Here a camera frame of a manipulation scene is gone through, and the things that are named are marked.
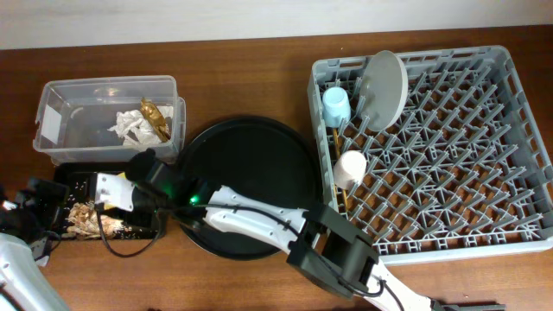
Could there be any white napkin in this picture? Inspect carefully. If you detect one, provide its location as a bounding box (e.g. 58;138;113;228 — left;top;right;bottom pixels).
107;109;174;152

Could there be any gold foil wrapper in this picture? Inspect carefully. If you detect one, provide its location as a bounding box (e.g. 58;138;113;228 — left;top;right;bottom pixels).
140;98;171;143

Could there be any pink cup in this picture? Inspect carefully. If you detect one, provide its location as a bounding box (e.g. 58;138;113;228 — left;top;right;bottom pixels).
333;150;367;190

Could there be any blue cup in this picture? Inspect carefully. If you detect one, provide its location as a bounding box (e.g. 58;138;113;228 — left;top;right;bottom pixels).
322;86;351;128

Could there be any grey plate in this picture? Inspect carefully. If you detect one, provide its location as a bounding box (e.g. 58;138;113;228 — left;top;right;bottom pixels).
359;50;408;131

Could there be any yellow bowl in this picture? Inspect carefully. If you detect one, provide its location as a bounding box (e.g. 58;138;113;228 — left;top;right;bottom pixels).
104;172;126;211

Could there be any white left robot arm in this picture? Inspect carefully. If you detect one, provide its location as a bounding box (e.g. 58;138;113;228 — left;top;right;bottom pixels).
1;178;69;310

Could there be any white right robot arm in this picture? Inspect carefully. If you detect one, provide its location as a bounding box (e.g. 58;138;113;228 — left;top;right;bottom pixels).
125;149;439;310

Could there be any grey dishwasher rack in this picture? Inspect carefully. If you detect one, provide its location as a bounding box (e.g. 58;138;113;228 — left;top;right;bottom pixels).
308;46;552;265

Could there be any black rectangular tray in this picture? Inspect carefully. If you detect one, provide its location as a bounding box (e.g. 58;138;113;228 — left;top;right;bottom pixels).
54;162;158;240

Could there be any food scraps pile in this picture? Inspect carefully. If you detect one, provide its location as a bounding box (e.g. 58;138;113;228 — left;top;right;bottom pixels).
61;202;124;239

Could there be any clear plastic bin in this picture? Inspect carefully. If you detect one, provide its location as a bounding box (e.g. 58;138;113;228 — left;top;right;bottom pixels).
33;75;186;164

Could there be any round black tray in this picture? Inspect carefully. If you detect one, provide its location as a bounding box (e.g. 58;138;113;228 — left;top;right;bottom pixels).
176;117;322;260

